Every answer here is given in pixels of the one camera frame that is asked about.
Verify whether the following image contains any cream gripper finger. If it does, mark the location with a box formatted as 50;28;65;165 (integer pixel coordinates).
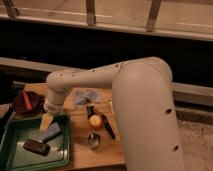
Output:
40;113;54;132

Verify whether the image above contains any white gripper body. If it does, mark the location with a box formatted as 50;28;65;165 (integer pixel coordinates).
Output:
43;90;67;114

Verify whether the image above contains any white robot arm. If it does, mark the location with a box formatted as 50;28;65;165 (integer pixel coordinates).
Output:
44;57;185;171

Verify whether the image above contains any green plastic tray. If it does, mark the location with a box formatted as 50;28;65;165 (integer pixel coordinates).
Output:
0;115;70;171

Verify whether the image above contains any light blue cloth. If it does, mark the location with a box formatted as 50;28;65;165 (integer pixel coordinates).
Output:
74;90;102;106

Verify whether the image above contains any dark red bowl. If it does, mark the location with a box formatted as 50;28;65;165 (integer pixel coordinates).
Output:
12;91;43;114

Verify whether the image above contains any dark brown brush block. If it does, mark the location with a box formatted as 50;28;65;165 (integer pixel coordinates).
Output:
23;139;50;156

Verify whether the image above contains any dark small bottle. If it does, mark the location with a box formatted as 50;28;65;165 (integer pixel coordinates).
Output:
86;106;94;119

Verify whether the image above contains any orange round fruit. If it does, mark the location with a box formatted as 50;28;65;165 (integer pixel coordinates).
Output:
89;115;103;129

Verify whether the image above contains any wooden cutting board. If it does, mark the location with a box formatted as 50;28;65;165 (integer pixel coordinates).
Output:
13;83;126;171

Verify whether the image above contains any small metal cup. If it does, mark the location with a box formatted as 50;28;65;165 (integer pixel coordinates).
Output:
87;133;101;149

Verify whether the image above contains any black handled knife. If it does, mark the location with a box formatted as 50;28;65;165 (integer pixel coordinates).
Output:
101;114;116;139

